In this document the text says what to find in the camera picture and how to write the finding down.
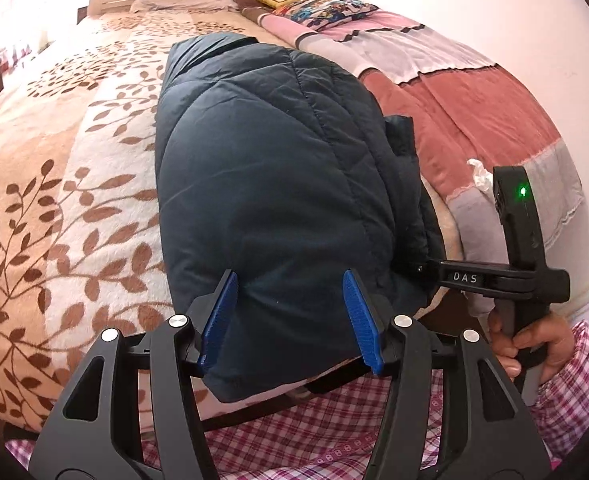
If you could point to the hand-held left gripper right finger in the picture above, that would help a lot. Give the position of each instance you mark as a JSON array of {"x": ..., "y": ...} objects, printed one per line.
[{"x": 362, "y": 325}]

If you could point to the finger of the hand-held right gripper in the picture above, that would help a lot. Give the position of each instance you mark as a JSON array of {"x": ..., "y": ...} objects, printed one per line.
[{"x": 428, "y": 266}]

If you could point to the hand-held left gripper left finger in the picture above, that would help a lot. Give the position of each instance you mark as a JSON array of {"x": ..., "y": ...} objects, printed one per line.
[{"x": 219, "y": 320}]

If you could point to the dark navy puffer jacket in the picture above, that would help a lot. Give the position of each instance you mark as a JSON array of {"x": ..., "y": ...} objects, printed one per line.
[{"x": 274, "y": 190}]

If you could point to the person's right forearm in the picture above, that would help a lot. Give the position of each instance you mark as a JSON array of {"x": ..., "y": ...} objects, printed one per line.
[{"x": 579, "y": 360}]

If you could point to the person's right hand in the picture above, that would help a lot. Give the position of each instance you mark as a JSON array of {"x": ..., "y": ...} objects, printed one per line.
[{"x": 549, "y": 340}]

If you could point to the white crumpled tissue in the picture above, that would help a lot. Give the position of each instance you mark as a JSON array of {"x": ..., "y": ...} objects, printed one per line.
[{"x": 478, "y": 172}]

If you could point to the person's pink plaid clothing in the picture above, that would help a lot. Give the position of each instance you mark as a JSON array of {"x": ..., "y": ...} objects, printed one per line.
[{"x": 314, "y": 445}]

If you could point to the pink red patchwork quilt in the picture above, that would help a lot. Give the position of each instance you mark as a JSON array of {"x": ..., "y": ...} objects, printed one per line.
[{"x": 464, "y": 110}]

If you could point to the beige leaf-patterned blanket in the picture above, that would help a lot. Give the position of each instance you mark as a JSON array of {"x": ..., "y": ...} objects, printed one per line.
[{"x": 59, "y": 200}]

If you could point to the colourful cartoon-print pillow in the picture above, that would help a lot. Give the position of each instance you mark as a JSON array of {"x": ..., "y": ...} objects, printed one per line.
[{"x": 329, "y": 10}]

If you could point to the pale beige pillow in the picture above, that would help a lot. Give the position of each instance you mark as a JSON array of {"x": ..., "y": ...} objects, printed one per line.
[{"x": 174, "y": 2}]

